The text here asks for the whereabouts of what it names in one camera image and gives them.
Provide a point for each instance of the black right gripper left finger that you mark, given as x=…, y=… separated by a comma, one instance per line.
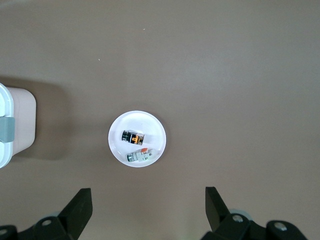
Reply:
x=75, y=212

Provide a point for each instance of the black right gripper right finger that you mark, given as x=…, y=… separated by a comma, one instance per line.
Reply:
x=217, y=215

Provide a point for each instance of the black orange push-button switch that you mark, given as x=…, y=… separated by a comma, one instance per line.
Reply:
x=132, y=137

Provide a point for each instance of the white lidded box grey latches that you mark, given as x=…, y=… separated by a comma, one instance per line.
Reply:
x=22, y=120

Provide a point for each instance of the small white red toy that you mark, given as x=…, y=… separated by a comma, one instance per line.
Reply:
x=140, y=156

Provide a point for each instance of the pink round plate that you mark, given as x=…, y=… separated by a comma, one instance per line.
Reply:
x=145, y=122

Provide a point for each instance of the brown table cover mat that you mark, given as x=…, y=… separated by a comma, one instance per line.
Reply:
x=225, y=75

